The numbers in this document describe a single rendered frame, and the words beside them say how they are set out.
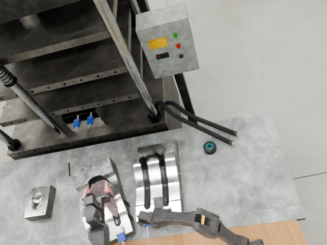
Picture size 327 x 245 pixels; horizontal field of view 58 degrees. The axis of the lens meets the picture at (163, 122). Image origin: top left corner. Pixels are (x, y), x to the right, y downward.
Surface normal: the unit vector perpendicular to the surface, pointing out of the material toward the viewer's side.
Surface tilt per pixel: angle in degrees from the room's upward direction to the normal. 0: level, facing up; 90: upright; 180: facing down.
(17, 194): 0
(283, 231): 0
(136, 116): 0
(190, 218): 19
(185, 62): 90
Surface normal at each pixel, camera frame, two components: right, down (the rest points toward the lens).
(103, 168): -0.25, -0.56
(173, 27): 0.05, 0.80
